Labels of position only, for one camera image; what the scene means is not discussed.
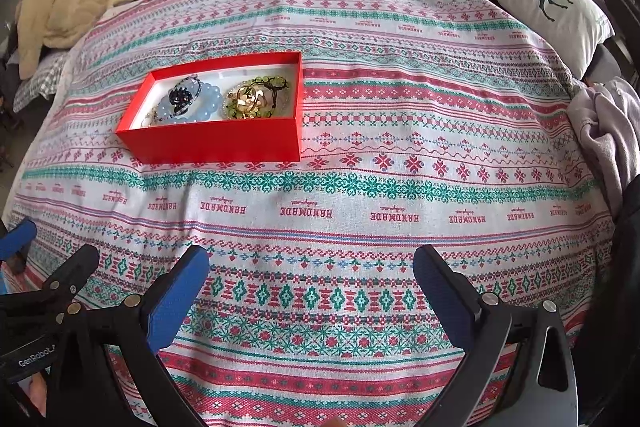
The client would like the green bead bracelet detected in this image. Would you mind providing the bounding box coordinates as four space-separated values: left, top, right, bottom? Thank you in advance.
225 76 292 120

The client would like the ornate gold charm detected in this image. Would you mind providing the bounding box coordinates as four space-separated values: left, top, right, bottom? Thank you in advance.
239 97 275 118

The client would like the white deer print pillow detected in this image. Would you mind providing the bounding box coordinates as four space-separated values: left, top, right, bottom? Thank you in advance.
478 0 616 80

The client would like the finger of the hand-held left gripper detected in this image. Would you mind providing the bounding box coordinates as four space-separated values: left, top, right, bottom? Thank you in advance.
0 219 39 276
0 245 108 334

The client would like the dark chair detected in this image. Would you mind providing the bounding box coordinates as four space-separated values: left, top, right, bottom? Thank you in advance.
594 0 640 88

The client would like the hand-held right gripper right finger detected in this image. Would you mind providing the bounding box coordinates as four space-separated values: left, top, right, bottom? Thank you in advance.
413 244 577 427

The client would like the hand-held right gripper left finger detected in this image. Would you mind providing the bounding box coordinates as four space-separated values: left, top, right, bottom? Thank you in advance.
47 246 211 427

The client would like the red cardboard box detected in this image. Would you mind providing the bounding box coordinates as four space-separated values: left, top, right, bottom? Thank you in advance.
115 51 304 165

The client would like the lavender fleece cloth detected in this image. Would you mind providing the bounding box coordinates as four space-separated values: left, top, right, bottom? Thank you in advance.
567 76 640 219

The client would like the patterned red green blanket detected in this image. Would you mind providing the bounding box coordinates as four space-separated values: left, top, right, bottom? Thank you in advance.
10 0 618 427

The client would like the black beaded flower necklace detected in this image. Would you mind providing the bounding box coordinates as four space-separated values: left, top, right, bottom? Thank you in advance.
166 79 204 116

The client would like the grey checkered bed sheet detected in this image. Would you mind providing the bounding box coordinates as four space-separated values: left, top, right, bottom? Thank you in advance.
12 51 72 114

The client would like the gold hoop earring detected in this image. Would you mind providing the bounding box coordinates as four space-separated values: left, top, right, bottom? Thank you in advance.
234 83 266 108

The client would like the pale blue bead bracelet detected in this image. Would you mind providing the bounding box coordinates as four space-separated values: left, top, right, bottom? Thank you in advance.
144 76 224 128

